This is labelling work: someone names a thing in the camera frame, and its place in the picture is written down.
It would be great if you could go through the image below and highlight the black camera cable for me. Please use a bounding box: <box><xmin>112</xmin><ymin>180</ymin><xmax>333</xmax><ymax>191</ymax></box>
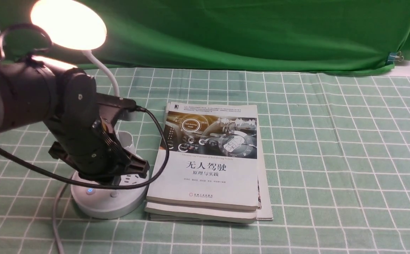
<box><xmin>0</xmin><ymin>106</ymin><xmax>170</xmax><ymax>190</ymax></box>

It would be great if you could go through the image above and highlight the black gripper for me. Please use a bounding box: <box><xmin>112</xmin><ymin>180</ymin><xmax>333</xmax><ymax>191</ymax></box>
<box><xmin>48</xmin><ymin>93</ymin><xmax>150</xmax><ymax>185</ymax></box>

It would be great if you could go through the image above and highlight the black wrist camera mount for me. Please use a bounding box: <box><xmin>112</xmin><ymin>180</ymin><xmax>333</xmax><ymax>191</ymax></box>
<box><xmin>96</xmin><ymin>93</ymin><xmax>137</xmax><ymax>126</ymax></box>

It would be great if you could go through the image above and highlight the blue binder clip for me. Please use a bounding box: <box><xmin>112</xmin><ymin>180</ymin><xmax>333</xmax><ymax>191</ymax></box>
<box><xmin>386</xmin><ymin>51</ymin><xmax>404</xmax><ymax>65</ymax></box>

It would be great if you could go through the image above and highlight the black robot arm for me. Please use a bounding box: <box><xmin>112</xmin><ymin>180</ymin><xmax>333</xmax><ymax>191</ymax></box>
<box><xmin>0</xmin><ymin>57</ymin><xmax>150</xmax><ymax>186</ymax></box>

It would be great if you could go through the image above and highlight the white desk lamp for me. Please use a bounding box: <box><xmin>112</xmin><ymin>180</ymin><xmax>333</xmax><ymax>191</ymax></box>
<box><xmin>30</xmin><ymin>0</ymin><xmax>146</xmax><ymax>220</ymax></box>

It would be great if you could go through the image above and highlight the white self-driving textbook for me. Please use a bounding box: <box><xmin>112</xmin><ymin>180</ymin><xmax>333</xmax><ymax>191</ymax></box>
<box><xmin>146</xmin><ymin>102</ymin><xmax>259</xmax><ymax>211</ymax></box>

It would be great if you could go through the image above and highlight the white lamp power cord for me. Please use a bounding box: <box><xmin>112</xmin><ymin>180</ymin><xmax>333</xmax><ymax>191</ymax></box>
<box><xmin>52</xmin><ymin>172</ymin><xmax>76</xmax><ymax>254</ymax></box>

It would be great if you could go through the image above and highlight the green checkered tablecloth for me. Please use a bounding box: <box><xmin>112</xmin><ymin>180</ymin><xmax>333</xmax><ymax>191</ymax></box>
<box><xmin>0</xmin><ymin>67</ymin><xmax>410</xmax><ymax>254</ymax></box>

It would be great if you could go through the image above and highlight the green backdrop cloth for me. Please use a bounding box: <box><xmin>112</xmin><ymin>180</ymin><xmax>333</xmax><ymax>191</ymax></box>
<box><xmin>0</xmin><ymin>0</ymin><xmax>410</xmax><ymax>76</ymax></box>

